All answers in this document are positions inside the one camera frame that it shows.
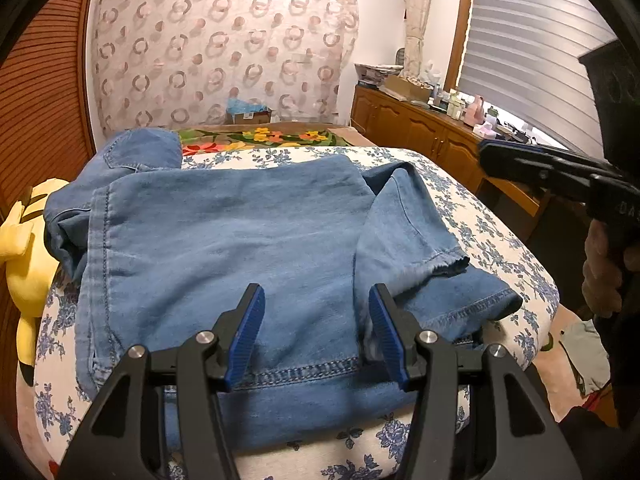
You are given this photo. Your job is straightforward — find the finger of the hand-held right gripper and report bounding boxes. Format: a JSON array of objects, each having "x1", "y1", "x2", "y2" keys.
[
  {"x1": 477, "y1": 145, "x2": 623, "y2": 196},
  {"x1": 481, "y1": 140, "x2": 546, "y2": 155}
]

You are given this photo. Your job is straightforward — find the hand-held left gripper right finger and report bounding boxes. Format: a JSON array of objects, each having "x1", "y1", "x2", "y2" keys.
[{"x1": 368, "y1": 283, "x2": 583, "y2": 480}]

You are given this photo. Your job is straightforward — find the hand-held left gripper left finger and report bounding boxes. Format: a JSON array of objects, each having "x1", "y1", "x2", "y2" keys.
[{"x1": 57, "y1": 282, "x2": 266, "y2": 480}]

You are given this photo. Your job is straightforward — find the blue denim pants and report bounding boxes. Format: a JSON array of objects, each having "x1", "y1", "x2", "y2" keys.
[{"x1": 44, "y1": 127, "x2": 523, "y2": 453}]

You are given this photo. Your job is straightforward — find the person's right hand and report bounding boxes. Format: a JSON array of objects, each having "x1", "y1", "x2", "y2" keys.
[{"x1": 582, "y1": 220, "x2": 626, "y2": 318}]

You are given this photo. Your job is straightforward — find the pink bottle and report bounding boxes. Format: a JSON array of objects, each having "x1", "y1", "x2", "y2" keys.
[{"x1": 465, "y1": 96, "x2": 486, "y2": 127}]

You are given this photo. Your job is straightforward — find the white blue floral quilt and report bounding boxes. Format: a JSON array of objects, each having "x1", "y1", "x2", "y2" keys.
[{"x1": 15, "y1": 142, "x2": 560, "y2": 480}]

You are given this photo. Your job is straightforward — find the wooden sideboard cabinet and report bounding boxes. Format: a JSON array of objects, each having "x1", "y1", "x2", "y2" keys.
[{"x1": 350, "y1": 84, "x2": 601, "y2": 261}]

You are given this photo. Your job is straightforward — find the grey striped window blind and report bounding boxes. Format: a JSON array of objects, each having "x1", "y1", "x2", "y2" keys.
[{"x1": 457, "y1": 0, "x2": 618, "y2": 153}]

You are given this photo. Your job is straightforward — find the flat cardboard box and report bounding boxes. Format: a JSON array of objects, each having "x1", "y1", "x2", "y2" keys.
[{"x1": 380, "y1": 76, "x2": 433, "y2": 103}]

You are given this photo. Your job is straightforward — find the stack of printed papers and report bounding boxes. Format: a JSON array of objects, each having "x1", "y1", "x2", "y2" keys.
[{"x1": 355, "y1": 62, "x2": 405, "y2": 86}]

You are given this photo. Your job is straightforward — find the beige tied curtain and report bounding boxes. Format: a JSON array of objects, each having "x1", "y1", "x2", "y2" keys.
[{"x1": 402, "y1": 0, "x2": 441, "y2": 78}]

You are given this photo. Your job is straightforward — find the grey green cloth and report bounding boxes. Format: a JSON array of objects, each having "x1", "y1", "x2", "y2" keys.
[{"x1": 559, "y1": 320, "x2": 612, "y2": 396}]

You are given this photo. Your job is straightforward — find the floral plush blanket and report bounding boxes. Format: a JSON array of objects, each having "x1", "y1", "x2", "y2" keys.
[{"x1": 172, "y1": 121, "x2": 371, "y2": 157}]

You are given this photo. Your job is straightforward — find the yellow plush toy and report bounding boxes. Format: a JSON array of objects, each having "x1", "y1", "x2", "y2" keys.
[{"x1": 0, "y1": 177, "x2": 68, "y2": 388}]

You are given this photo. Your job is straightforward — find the blue plastic bag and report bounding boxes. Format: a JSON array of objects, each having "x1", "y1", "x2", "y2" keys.
[{"x1": 227, "y1": 97, "x2": 271, "y2": 116}]

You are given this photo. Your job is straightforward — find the dark cloth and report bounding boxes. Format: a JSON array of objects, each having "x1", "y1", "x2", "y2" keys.
[{"x1": 557, "y1": 406, "x2": 640, "y2": 480}]

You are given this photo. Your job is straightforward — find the circle patterned sheer curtain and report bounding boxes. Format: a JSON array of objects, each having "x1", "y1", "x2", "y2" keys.
[{"x1": 92, "y1": 0, "x2": 360, "y2": 136}]

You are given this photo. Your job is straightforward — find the louvred wooden wardrobe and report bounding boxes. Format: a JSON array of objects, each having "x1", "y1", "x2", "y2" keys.
[{"x1": 0, "y1": 0, "x2": 101, "y2": 221}]

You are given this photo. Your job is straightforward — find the wooden window frame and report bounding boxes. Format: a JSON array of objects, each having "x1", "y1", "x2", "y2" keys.
[{"x1": 446, "y1": 0, "x2": 476, "y2": 91}]

